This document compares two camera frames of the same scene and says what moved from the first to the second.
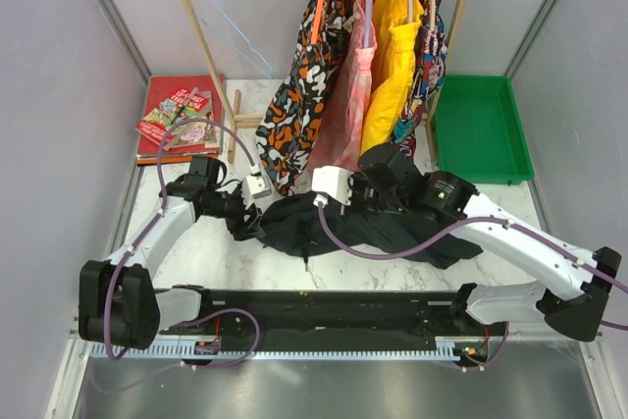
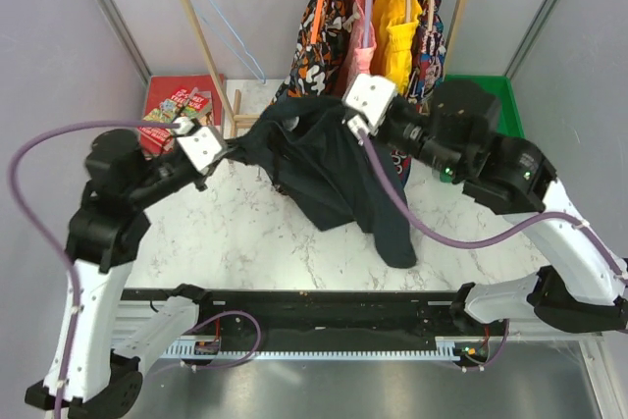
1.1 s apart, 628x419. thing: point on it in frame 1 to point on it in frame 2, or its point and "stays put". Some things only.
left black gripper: [241, 230] to [201, 182]
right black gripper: [354, 182] to [383, 128]
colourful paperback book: [163, 120] stays put
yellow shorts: [397, 9] stays put
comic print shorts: [430, 57] stays put
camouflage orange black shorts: [294, 113] stays put
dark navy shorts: [293, 225] to [311, 153]
